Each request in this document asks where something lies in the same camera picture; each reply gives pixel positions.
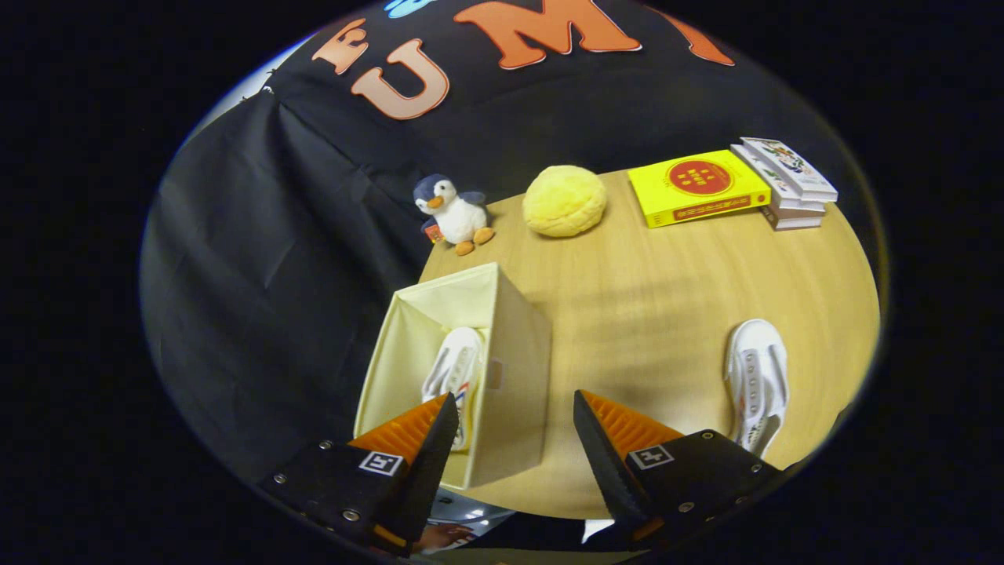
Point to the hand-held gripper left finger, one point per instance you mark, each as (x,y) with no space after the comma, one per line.
(435,463)

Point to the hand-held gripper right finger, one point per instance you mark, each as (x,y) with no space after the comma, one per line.
(600,463)

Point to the white shoe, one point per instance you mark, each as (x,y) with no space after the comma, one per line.
(459,361)
(757,377)

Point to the cream fabric storage box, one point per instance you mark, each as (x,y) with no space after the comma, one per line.
(518,377)

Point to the penguin plush toy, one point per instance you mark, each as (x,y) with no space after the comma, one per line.
(459,216)

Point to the yellow round plush bun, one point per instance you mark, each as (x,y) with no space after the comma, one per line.
(565,202)

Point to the yellow book with red circle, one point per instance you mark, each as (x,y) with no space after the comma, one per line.
(698,188)

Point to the plain white book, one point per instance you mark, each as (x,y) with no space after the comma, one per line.
(773,188)

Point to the white book with illustrated cover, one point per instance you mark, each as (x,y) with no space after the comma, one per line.
(788,166)

